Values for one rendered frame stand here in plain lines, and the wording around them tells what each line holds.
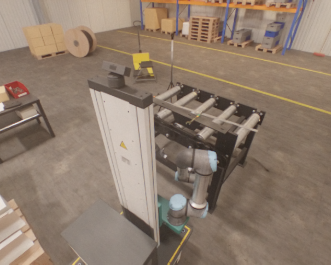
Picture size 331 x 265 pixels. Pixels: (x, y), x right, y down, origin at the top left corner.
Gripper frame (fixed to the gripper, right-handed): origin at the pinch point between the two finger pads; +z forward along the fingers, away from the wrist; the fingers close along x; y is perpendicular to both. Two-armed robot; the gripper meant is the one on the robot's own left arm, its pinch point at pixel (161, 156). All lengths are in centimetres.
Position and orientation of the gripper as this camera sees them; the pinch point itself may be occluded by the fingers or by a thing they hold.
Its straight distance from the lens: 191.8
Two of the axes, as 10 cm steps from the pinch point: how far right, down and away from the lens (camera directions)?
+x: -7.3, -3.2, 6.1
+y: 5.9, -7.5, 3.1
